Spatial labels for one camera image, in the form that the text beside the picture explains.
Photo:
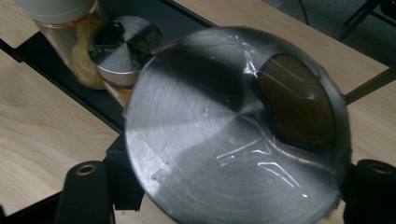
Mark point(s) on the white lid glass jar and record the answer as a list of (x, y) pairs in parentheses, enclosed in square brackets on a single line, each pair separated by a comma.
[(71, 46)]

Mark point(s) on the silver lid glass jar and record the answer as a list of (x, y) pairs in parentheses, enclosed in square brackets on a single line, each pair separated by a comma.
[(224, 133), (124, 53)]

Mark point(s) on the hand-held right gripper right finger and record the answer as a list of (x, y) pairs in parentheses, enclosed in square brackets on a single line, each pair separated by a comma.
[(350, 199)]

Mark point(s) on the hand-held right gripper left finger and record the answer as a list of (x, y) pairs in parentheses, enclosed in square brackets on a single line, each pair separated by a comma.
[(124, 174)]

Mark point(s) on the black metal shelf rack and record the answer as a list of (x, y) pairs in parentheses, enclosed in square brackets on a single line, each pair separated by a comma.
[(77, 93)]

